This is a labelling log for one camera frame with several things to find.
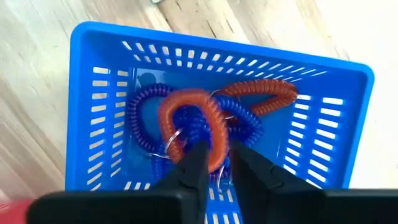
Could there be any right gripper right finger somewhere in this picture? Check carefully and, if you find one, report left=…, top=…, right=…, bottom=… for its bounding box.
left=229, top=141, right=398, bottom=224

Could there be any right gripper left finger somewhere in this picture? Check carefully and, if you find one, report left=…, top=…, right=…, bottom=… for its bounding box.
left=27, top=139, right=210, bottom=224

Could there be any orange-red coil wristband keyring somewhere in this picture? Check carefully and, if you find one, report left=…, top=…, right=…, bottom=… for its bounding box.
left=214, top=78, right=299, bottom=118
left=157, top=88, right=230, bottom=174

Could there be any blue plastic basket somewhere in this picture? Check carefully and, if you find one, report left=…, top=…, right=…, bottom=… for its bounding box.
left=64, top=20, right=376, bottom=224

